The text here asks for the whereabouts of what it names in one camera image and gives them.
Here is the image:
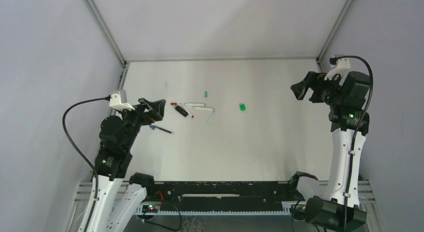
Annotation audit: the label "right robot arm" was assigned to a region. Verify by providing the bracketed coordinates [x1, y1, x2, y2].
[288, 71, 372, 232]

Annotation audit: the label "aluminium frame rails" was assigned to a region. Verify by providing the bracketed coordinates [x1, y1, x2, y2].
[75, 181, 386, 232]

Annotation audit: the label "small circuit board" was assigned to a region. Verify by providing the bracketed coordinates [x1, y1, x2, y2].
[141, 204, 160, 214]

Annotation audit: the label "white pen blue end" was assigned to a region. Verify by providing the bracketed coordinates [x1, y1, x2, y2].
[193, 106, 215, 112]

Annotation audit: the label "white pen teal end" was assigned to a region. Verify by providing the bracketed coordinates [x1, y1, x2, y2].
[184, 102, 206, 107]

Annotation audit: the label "green square cap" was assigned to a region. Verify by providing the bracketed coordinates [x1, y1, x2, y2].
[239, 103, 247, 111]

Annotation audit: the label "black marker red cap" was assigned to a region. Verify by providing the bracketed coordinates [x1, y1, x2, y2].
[170, 102, 189, 117]

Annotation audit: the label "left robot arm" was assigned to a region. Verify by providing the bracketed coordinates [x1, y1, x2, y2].
[78, 92, 166, 232]

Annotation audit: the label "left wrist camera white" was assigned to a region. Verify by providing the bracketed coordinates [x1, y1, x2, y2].
[109, 89, 135, 112]

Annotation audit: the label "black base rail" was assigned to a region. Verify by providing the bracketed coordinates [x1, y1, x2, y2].
[144, 181, 303, 215]

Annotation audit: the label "white pen red end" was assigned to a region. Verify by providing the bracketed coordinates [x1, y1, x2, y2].
[179, 103, 194, 119]

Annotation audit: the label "blue black pen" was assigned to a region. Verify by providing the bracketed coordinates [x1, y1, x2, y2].
[149, 124, 174, 135]

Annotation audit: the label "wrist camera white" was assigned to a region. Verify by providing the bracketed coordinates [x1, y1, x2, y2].
[324, 58, 352, 81]
[109, 89, 135, 112]

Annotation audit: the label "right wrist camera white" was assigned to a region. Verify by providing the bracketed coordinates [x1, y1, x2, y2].
[324, 58, 352, 81]

